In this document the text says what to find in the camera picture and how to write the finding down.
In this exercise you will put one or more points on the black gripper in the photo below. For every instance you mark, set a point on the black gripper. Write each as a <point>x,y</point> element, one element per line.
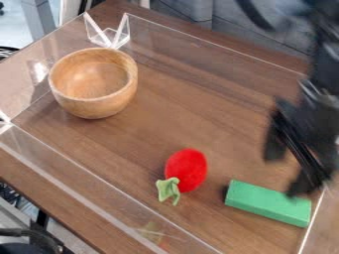
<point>306,129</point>

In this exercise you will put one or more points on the green rectangular block stick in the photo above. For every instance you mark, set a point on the green rectangular block stick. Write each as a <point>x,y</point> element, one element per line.
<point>269,203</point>

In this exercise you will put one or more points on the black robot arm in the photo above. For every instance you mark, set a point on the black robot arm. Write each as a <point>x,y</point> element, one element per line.
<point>322,14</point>

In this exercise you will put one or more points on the brown wooden bowl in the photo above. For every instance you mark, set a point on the brown wooden bowl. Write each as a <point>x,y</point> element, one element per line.
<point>94,82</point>

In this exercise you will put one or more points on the red plush strawberry toy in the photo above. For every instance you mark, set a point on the red plush strawberry toy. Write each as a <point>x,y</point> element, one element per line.
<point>185,174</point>

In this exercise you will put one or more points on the clear acrylic tray enclosure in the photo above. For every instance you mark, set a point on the clear acrylic tray enclosure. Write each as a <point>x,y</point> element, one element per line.
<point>89,171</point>

